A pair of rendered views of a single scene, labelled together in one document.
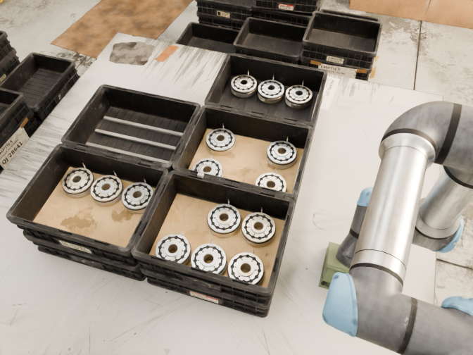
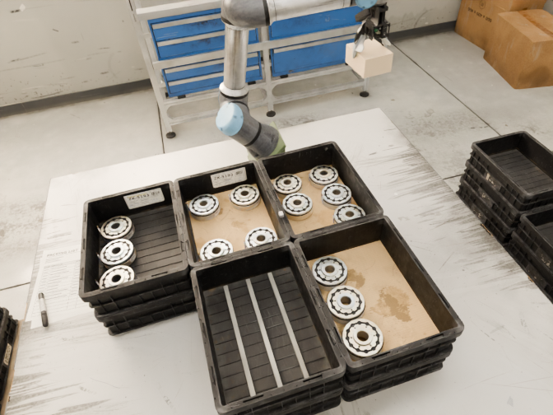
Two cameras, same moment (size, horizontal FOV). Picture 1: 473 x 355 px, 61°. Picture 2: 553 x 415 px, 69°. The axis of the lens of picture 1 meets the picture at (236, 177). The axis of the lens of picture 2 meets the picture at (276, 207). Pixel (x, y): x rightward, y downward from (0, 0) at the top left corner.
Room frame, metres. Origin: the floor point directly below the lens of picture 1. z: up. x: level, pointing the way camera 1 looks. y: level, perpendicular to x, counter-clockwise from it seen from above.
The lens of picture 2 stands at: (1.17, 0.83, 1.83)
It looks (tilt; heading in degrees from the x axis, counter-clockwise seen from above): 45 degrees down; 239
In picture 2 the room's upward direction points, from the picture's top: 5 degrees counter-clockwise
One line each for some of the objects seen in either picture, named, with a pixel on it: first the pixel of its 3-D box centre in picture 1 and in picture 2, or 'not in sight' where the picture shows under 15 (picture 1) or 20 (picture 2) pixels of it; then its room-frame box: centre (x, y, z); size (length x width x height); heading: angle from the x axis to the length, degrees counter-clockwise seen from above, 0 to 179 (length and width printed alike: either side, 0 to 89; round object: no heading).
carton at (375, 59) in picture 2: not in sight; (368, 58); (0.02, -0.26, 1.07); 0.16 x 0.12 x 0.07; 74
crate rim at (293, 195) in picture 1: (245, 148); (227, 209); (0.84, -0.03, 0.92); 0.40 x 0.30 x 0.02; 72
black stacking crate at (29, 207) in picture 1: (96, 203); (368, 292); (0.67, 0.44, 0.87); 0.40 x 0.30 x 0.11; 72
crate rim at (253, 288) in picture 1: (215, 227); (315, 186); (0.55, 0.06, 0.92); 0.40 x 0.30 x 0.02; 72
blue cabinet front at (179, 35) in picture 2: not in sight; (210, 52); (0.03, -1.76, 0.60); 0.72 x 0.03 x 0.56; 160
